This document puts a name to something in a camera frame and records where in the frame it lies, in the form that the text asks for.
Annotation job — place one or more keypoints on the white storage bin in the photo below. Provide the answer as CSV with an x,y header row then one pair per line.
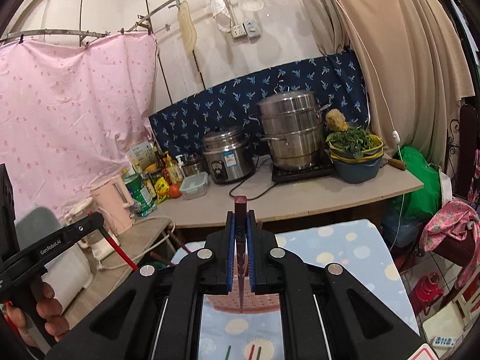
x,y
68,273

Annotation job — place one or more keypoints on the green label bottle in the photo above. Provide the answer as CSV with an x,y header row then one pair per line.
x,y
143,202

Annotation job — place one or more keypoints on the pink electric kettle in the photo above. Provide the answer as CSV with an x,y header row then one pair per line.
x,y
114,200

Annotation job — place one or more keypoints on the clear food container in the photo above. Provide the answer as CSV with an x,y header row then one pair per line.
x,y
194,186

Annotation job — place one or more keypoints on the wall power socket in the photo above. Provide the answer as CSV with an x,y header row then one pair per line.
x,y
247,29

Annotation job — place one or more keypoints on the beige hanging curtain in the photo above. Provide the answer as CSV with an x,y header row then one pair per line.
x,y
415,71

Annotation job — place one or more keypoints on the yellow snack packet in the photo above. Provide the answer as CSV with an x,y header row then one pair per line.
x,y
161,187

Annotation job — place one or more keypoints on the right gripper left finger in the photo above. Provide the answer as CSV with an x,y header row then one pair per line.
x,y
225,256

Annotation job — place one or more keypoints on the blue polka dot tablecloth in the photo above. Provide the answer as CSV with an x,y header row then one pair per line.
x,y
356,245

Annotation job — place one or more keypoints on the yellow oil bottle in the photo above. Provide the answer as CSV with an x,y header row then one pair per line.
x,y
173,169

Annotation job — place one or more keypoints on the small dark pot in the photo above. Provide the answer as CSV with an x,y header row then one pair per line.
x,y
193,164

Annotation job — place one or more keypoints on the dark red patterned chopstick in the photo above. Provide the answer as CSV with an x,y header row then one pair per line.
x,y
240,219

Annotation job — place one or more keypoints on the red tomato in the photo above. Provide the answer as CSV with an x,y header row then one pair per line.
x,y
174,191

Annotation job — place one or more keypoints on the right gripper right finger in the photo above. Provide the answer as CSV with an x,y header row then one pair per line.
x,y
262,275

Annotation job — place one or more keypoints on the hanging mesh strainer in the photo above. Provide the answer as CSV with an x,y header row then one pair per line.
x,y
251,5

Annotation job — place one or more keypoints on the blue basin with greens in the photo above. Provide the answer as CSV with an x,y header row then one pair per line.
x,y
356,154

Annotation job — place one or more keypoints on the hanging cutting board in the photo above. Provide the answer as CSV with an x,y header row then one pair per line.
x,y
186,26

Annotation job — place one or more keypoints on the stacked steel steamer pot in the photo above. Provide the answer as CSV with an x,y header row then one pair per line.
x,y
292,126

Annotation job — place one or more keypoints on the black induction cooker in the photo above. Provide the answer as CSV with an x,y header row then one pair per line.
x,y
322,166

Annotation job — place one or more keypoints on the pink floral curtain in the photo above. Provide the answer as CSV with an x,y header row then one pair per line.
x,y
70,115

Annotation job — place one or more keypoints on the pink plastic utensil holder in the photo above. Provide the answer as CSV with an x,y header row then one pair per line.
x,y
252,304

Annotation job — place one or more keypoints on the steel rice cooker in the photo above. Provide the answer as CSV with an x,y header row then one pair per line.
x,y
228,155

